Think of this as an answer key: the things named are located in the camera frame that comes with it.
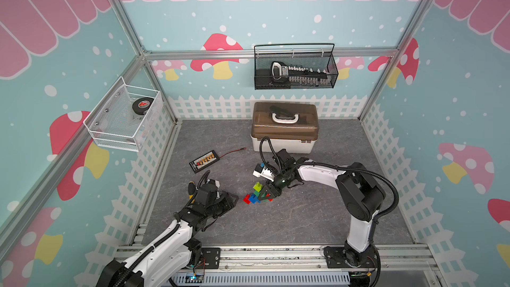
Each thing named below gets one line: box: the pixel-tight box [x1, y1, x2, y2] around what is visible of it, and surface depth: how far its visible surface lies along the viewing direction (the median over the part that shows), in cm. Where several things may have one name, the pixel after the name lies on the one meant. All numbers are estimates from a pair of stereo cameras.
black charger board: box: [188, 149, 220, 174], surface depth 102 cm
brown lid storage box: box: [250, 101, 319, 154], surface depth 96 cm
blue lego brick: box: [248, 193, 262, 204], surface depth 84 cm
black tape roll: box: [132, 96, 155, 115], surface depth 81 cm
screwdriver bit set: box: [270, 61, 331, 86], surface depth 91 cm
